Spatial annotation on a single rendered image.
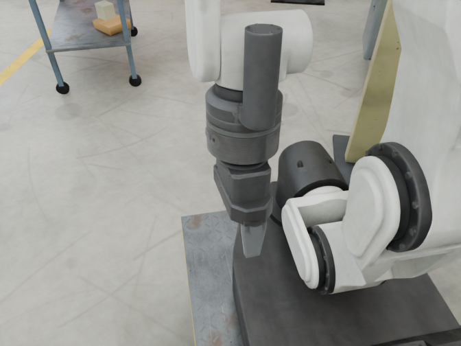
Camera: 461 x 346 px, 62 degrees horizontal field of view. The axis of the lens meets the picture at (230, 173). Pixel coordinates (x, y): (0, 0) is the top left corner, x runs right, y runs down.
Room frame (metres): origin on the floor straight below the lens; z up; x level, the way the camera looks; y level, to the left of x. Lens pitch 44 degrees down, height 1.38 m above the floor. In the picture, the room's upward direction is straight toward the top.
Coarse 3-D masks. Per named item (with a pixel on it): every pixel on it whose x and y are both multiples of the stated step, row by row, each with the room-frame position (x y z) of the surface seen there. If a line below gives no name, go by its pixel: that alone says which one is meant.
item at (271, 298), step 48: (288, 192) 0.63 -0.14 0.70; (240, 240) 0.58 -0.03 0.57; (240, 288) 0.45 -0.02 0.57; (288, 288) 0.45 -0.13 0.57; (384, 288) 0.45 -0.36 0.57; (432, 288) 0.45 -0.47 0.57; (288, 336) 0.34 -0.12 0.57; (336, 336) 0.34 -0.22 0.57; (384, 336) 0.34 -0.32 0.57; (432, 336) 0.33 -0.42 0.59
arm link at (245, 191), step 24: (216, 144) 0.33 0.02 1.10; (240, 144) 0.32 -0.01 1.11; (264, 144) 0.33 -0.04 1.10; (216, 168) 0.38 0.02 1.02; (240, 168) 0.33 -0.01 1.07; (264, 168) 0.33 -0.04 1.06; (240, 192) 0.31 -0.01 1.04; (264, 192) 0.32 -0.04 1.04; (240, 216) 0.30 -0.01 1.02; (264, 216) 0.30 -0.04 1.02
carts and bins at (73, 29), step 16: (32, 0) 2.14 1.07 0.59; (64, 0) 2.91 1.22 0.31; (80, 0) 2.91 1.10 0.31; (96, 0) 2.91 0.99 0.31; (112, 0) 2.91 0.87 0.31; (128, 0) 2.91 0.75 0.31; (64, 16) 2.61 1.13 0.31; (80, 16) 2.61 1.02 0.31; (96, 16) 2.61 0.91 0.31; (112, 16) 2.46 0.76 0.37; (128, 16) 2.61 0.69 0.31; (64, 32) 2.37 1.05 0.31; (80, 32) 2.37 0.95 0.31; (96, 32) 2.37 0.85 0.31; (112, 32) 2.33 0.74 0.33; (128, 32) 2.26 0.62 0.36; (48, 48) 2.14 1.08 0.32; (64, 48) 2.15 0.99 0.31; (80, 48) 2.17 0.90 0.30; (96, 48) 2.19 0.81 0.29; (128, 48) 2.23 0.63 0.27
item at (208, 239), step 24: (192, 216) 0.80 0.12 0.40; (216, 216) 0.80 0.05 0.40; (192, 240) 0.70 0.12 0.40; (216, 240) 0.70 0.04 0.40; (192, 264) 0.62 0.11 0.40; (216, 264) 0.62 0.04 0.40; (192, 288) 0.54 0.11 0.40; (216, 288) 0.54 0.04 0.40; (192, 312) 0.47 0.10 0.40; (216, 312) 0.47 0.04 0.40; (216, 336) 0.41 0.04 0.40; (240, 336) 0.41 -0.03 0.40
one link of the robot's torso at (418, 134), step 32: (416, 0) 0.38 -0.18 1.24; (448, 0) 0.34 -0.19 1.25; (416, 32) 0.38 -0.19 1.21; (448, 32) 0.33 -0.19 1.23; (416, 64) 0.39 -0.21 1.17; (448, 64) 0.33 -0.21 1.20; (416, 96) 0.37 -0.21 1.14; (448, 96) 0.33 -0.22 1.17; (416, 128) 0.35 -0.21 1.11; (448, 128) 0.31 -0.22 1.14; (384, 160) 0.35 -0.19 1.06; (416, 160) 0.33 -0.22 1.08; (448, 160) 0.30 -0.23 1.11; (416, 192) 0.29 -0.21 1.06; (448, 192) 0.29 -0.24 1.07; (416, 224) 0.27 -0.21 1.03; (448, 224) 0.27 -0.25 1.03
